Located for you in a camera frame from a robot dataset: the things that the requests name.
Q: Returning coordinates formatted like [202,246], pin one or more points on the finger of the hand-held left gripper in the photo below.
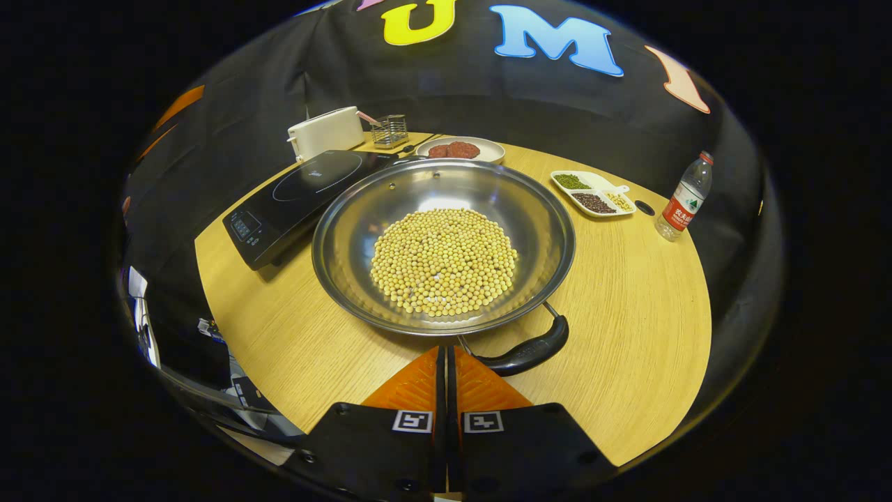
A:
[182,101]
[157,144]

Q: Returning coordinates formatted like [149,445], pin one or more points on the white divided dish with beans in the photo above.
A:
[592,195]

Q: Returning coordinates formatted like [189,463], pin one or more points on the red meat patty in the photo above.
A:
[437,151]
[463,149]

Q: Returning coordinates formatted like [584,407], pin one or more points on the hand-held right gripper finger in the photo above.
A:
[452,397]
[442,397]

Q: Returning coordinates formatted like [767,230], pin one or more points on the black round table grommet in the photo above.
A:
[644,207]

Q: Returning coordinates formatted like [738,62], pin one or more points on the white sheet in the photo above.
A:
[144,328]

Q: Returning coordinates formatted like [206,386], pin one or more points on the pink utensil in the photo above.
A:
[368,118]

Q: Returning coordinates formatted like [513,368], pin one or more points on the clear water bottle red label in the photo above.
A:
[681,206]

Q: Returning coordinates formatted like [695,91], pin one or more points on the white toaster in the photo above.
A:
[327,132]

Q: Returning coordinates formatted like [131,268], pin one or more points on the white round plate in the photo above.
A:
[491,150]

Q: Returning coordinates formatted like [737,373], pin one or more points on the pile of soybeans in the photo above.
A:
[444,261]

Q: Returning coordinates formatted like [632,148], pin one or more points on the black induction cooktop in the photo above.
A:
[300,195]

